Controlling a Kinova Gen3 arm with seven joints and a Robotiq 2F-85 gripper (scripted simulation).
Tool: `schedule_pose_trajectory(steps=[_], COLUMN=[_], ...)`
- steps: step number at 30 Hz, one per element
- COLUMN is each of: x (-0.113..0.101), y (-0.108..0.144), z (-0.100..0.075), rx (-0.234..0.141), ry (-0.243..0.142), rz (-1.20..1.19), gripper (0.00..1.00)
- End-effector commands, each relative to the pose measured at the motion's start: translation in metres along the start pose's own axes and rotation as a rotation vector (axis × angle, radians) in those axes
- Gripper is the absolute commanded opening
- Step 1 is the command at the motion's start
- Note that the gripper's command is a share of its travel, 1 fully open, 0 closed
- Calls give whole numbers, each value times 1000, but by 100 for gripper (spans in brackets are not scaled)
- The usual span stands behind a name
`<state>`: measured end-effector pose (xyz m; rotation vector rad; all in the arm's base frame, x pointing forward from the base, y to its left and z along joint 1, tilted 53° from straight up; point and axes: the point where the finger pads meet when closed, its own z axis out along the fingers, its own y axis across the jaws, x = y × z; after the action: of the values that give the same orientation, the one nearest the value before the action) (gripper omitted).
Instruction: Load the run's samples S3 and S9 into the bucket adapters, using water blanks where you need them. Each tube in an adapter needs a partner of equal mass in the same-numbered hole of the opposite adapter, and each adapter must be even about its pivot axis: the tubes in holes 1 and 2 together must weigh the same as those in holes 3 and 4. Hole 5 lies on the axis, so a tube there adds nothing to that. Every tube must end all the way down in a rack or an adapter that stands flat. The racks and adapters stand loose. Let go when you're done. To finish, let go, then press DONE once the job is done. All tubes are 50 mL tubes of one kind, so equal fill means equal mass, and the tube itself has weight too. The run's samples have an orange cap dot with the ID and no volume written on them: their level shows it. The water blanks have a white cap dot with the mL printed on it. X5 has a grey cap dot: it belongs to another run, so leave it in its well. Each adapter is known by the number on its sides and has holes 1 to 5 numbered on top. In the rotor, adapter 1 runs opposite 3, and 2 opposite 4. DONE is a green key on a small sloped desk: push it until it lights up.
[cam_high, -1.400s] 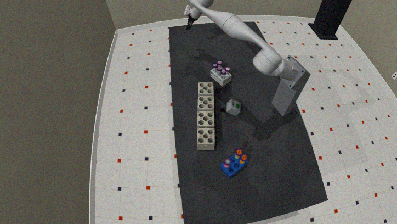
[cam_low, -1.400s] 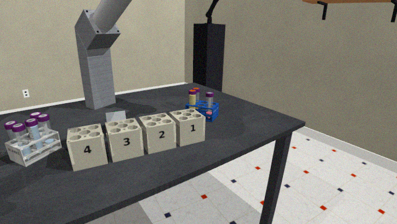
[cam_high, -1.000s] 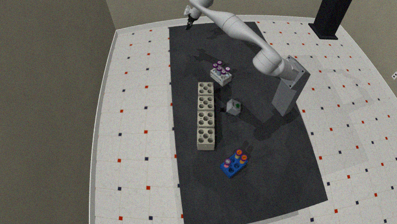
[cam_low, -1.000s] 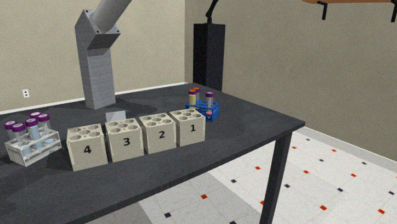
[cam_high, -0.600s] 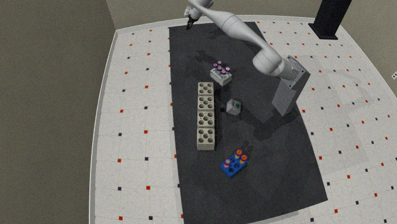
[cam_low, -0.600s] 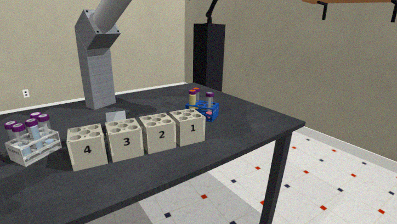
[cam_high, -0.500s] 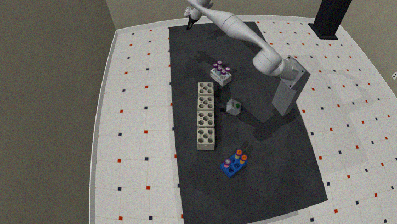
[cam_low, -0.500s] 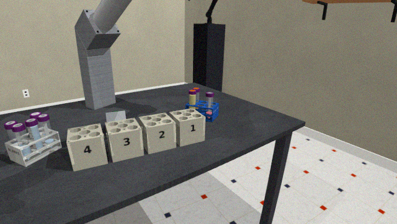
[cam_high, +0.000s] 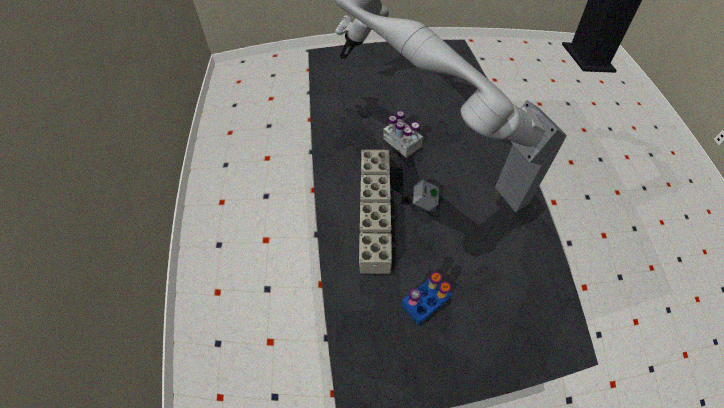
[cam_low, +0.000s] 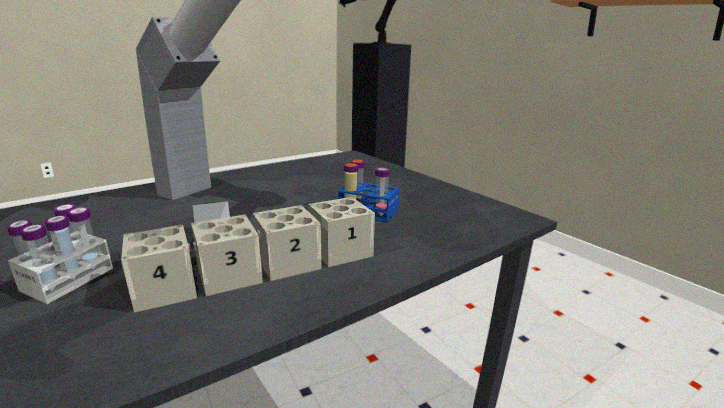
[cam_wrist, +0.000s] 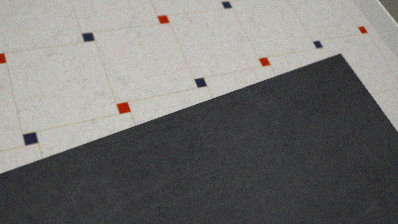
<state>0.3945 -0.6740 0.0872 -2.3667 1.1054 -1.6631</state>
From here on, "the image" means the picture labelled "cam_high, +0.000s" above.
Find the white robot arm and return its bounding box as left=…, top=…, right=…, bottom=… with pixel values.
left=334, top=0, right=546, bottom=147

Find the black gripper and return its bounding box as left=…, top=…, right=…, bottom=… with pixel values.
left=339, top=33, right=365, bottom=59

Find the blue tube rack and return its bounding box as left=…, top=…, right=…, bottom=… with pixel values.
left=401, top=278, right=452, bottom=325

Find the cream tube adapter block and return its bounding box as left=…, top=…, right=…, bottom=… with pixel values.
left=360, top=203, right=391, bottom=234
left=361, top=150, right=390, bottom=175
left=359, top=233, right=392, bottom=274
left=360, top=175, right=390, bottom=203

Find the conical tube with yellow liquid and purple cap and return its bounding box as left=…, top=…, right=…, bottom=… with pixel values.
left=428, top=272, right=442, bottom=289

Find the white tube rack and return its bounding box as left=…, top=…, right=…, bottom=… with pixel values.
left=383, top=126, right=423, bottom=158

